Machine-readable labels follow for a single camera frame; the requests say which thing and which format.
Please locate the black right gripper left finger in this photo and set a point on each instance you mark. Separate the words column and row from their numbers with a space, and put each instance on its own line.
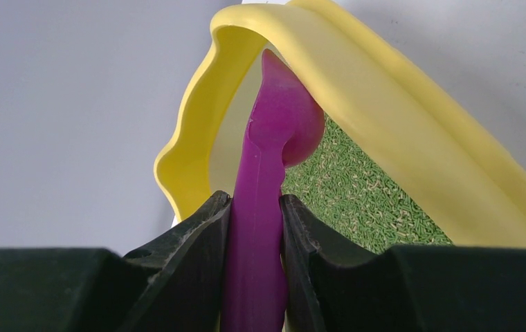
column 172, row 283

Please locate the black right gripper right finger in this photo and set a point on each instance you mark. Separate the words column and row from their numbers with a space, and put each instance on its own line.
column 336, row 285

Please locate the yellow litter box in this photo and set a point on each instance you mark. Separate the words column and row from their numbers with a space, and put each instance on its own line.
column 451, row 166

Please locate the magenta plastic scoop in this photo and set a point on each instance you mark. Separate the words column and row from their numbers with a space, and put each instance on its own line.
column 284, row 128

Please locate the green litter granules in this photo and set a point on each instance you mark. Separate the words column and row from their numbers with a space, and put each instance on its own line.
column 347, row 190

